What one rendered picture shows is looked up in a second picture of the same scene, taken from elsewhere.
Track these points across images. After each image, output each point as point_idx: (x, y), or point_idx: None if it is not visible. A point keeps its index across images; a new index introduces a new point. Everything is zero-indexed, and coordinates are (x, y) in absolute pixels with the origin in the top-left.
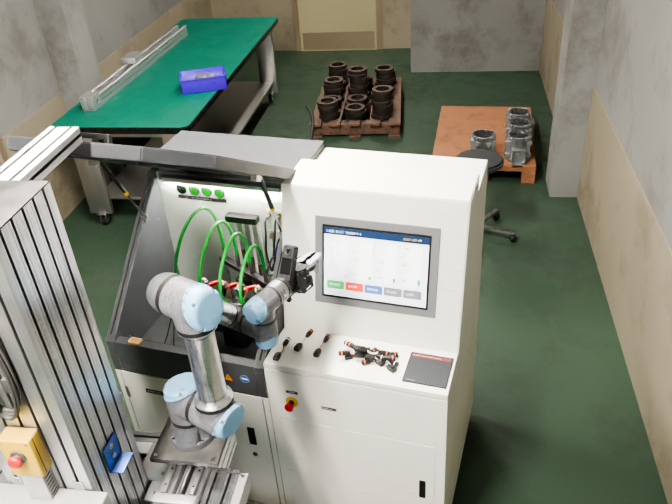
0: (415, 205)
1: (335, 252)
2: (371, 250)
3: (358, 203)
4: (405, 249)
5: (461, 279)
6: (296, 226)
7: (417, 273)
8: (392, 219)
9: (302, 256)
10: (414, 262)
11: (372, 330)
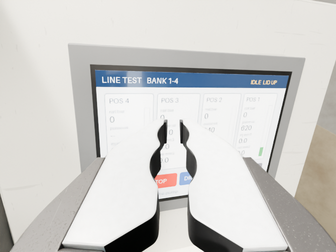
0: (277, 14)
1: (124, 125)
2: (195, 110)
3: (173, 10)
4: (250, 100)
5: (311, 133)
6: (17, 77)
7: (261, 136)
8: (235, 45)
9: (111, 163)
10: (260, 120)
11: (187, 234)
